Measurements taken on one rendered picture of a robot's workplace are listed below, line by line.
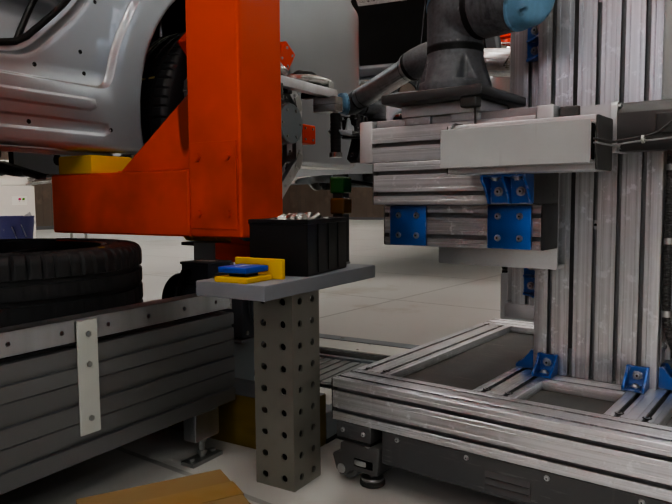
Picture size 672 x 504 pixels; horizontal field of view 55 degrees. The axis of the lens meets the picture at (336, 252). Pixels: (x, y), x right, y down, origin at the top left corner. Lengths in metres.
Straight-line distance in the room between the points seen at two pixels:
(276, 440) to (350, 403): 0.17
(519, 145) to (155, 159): 0.92
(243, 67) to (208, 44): 0.11
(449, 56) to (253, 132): 0.47
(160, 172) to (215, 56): 0.31
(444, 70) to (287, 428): 0.79
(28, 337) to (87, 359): 0.13
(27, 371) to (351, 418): 0.63
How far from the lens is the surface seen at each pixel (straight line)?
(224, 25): 1.55
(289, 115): 2.12
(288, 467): 1.43
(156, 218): 1.66
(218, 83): 1.54
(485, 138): 1.17
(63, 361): 1.29
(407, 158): 1.38
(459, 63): 1.36
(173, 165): 1.64
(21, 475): 1.29
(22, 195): 9.21
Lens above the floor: 0.61
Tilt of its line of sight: 5 degrees down
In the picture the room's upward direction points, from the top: straight up
